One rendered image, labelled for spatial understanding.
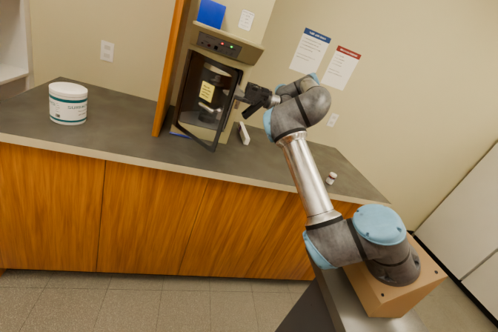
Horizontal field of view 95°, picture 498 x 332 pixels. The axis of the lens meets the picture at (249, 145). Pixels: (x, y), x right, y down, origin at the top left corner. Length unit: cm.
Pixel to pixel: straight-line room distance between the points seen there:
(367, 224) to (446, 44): 191
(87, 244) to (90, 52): 110
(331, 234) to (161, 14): 144
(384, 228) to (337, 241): 12
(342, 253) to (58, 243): 134
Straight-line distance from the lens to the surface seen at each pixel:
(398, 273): 84
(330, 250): 72
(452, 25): 241
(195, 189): 118
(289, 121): 76
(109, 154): 109
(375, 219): 72
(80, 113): 125
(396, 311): 96
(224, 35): 107
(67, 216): 142
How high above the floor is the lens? 154
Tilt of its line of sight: 25 degrees down
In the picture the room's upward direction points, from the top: 21 degrees clockwise
